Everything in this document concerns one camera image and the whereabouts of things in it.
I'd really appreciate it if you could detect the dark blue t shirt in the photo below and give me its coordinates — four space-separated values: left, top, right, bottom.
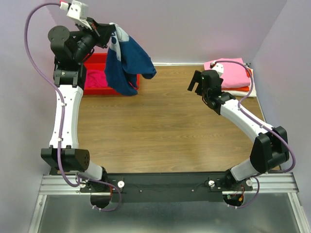
104 23 157 96

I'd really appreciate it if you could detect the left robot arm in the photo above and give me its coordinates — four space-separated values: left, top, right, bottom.
41 18 115 185

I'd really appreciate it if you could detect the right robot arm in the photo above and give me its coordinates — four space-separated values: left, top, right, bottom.
188 70 289 188

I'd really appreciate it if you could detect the folded pink t shirt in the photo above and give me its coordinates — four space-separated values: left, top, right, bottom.
203 57 251 89

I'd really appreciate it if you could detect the folded cream t shirt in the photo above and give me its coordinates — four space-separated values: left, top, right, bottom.
222 71 257 98

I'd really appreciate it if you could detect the red plastic bin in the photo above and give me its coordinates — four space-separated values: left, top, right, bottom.
85 50 143 96

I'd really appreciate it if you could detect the folded orange t shirt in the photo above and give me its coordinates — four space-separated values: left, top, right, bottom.
224 86 250 92

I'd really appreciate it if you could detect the magenta t shirt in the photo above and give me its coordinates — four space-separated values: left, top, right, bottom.
85 69 108 88

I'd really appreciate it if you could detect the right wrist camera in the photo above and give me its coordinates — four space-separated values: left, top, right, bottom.
209 61 224 77

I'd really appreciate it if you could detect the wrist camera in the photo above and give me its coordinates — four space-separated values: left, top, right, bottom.
59 0 91 29
209 61 224 77

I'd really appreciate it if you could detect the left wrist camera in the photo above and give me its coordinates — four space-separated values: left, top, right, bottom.
59 0 91 29

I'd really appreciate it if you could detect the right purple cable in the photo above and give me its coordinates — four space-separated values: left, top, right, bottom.
213 60 297 210

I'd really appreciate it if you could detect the purple cable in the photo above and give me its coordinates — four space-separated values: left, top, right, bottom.
25 2 122 212
213 60 297 210

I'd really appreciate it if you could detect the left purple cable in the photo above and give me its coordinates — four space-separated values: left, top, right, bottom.
25 2 122 212

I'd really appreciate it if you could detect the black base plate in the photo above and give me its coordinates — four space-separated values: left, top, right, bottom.
80 172 253 210

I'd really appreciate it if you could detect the aluminium rail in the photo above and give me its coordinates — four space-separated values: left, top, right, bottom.
39 174 299 195

